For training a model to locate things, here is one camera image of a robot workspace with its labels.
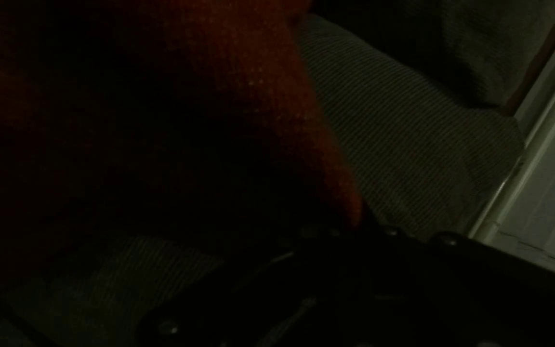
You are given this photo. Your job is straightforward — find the grey fabric sofa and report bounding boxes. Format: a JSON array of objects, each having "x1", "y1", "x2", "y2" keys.
[{"x1": 0, "y1": 0, "x2": 555, "y2": 347}]

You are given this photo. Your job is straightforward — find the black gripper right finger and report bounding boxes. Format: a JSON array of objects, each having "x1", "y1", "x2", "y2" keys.
[{"x1": 347, "y1": 225, "x2": 555, "y2": 347}]

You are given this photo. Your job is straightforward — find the orange cloth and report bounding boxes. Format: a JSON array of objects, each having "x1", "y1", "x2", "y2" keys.
[{"x1": 0, "y1": 0, "x2": 368, "y2": 295}]

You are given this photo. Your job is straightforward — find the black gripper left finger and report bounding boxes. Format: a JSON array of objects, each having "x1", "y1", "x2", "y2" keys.
[{"x1": 137, "y1": 223, "x2": 357, "y2": 347}]

